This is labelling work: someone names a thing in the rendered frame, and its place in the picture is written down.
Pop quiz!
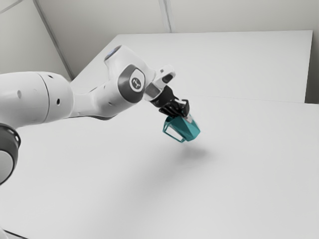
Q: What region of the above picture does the teal faceted mug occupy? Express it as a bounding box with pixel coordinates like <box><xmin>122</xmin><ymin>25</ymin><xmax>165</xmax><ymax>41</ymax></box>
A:
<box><xmin>162</xmin><ymin>113</ymin><xmax>201</xmax><ymax>143</ymax></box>

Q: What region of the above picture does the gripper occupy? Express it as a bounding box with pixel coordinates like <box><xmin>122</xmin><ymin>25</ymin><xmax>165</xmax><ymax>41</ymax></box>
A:
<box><xmin>150</xmin><ymin>86</ymin><xmax>193</xmax><ymax>123</ymax></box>

